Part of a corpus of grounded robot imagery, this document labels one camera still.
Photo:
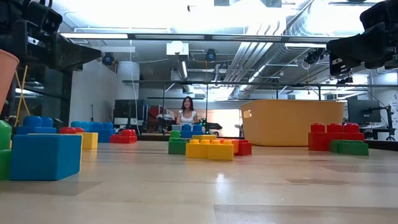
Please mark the black background screen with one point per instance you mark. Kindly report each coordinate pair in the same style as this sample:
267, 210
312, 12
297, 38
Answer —
129, 109

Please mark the black background monitor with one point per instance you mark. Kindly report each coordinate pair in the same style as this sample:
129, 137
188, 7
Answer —
363, 111

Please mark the black ceiling camera cluster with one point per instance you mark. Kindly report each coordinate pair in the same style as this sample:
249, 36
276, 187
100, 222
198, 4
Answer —
314, 56

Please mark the large blue building block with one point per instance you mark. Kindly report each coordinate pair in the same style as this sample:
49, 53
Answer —
80, 124
35, 129
191, 132

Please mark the red background equipment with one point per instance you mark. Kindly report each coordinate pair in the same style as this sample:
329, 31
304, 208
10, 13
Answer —
157, 112

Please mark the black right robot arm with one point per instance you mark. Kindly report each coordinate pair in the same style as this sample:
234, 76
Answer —
379, 12

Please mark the large green building block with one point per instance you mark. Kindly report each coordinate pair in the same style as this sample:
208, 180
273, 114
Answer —
175, 134

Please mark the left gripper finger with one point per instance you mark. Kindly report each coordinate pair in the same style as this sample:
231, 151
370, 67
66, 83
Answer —
74, 53
70, 67

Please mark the silver ventilation duct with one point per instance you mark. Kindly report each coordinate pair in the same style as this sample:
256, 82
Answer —
248, 56

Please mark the large red building block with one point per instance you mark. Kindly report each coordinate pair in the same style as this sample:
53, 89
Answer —
115, 139

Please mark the black small rig camera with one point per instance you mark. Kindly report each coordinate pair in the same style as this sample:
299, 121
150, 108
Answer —
344, 80

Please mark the black background robot arm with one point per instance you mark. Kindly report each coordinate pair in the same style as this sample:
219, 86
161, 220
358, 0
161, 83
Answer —
211, 125

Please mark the small blue building block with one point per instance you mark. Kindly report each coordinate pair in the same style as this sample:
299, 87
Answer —
45, 158

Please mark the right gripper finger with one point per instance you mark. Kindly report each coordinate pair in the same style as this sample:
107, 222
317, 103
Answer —
340, 67
360, 43

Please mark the long blue building block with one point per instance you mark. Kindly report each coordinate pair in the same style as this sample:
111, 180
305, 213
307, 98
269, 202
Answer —
104, 133

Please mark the yellow plastic bin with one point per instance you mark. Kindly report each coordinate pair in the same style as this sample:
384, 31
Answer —
280, 124

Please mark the small red building block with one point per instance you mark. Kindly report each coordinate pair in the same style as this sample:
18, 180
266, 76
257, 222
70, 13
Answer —
245, 148
79, 129
66, 130

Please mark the small orange building block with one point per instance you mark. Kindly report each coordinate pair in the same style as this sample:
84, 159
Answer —
235, 145

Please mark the small green building block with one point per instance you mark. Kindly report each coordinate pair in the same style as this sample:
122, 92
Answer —
334, 147
177, 147
4, 140
353, 148

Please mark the long red building block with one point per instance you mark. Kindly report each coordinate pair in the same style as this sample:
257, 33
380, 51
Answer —
323, 140

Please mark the person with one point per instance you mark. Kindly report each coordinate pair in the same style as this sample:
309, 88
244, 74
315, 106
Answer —
187, 116

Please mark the orange plastic bin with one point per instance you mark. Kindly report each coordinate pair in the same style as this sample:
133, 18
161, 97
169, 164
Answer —
6, 74

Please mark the black overhead frame beam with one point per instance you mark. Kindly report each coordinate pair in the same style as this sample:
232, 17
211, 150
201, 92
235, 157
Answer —
217, 37

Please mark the black neighbouring rig frame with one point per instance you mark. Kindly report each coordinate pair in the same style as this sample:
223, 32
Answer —
264, 84

